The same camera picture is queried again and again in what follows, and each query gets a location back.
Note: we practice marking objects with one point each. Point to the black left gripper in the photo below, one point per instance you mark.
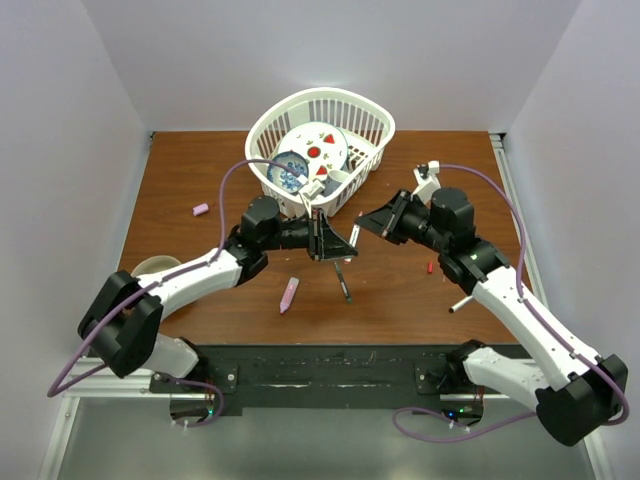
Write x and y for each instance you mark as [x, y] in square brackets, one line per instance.
[331, 245]

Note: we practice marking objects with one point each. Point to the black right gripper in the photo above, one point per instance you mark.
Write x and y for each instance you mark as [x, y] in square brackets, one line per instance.
[388, 218]

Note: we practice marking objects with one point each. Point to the white red marker pen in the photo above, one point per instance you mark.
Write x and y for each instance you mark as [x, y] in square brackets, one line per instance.
[353, 240]

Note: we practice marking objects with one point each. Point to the green fineliner pen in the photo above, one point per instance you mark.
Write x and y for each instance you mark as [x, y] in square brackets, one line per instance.
[343, 283]

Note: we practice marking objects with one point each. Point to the white black marker pen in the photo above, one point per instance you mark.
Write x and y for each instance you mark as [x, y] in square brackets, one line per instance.
[460, 304]

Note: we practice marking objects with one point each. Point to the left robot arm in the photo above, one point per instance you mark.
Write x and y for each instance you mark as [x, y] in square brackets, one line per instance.
[122, 324]

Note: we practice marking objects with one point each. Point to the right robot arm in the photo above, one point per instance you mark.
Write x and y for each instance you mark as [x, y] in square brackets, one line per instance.
[571, 389]

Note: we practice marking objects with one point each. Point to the white mug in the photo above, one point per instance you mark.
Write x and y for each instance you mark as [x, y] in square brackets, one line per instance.
[334, 180]

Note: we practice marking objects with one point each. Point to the pink highlighter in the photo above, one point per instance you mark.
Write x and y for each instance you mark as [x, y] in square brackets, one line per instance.
[288, 295]

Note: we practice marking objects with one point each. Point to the blue white patterned bowl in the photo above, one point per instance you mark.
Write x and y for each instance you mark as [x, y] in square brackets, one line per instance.
[288, 171]

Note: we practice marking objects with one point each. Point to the white plate red decorations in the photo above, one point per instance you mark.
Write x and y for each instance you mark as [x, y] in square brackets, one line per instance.
[321, 144]

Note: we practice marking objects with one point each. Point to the white plastic dish basket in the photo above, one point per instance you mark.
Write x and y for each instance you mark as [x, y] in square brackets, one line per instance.
[368, 128]

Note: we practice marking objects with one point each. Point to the purple highlighter cap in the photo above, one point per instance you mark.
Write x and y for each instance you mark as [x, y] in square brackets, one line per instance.
[200, 209]

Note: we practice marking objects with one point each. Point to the beige ceramic bowl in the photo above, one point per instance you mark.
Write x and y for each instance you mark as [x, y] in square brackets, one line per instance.
[155, 264]

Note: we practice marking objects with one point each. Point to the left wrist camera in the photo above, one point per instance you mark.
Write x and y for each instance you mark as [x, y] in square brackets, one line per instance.
[309, 191]

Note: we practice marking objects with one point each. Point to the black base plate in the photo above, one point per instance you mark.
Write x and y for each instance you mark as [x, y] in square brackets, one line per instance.
[332, 376]

